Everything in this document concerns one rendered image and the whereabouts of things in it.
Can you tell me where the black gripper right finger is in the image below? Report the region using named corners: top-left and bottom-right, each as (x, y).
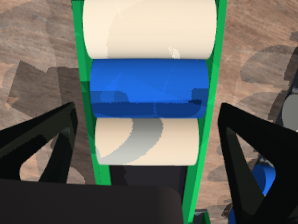
top-left (217, 102), bottom-right (298, 224)

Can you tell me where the blue plastic bar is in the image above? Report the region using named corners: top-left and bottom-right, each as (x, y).
top-left (90, 59), bottom-right (209, 118)
top-left (252, 164), bottom-right (275, 195)
top-left (229, 209), bottom-right (236, 224)

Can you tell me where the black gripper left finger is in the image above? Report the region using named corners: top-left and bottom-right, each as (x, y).
top-left (0, 102), bottom-right (78, 183)

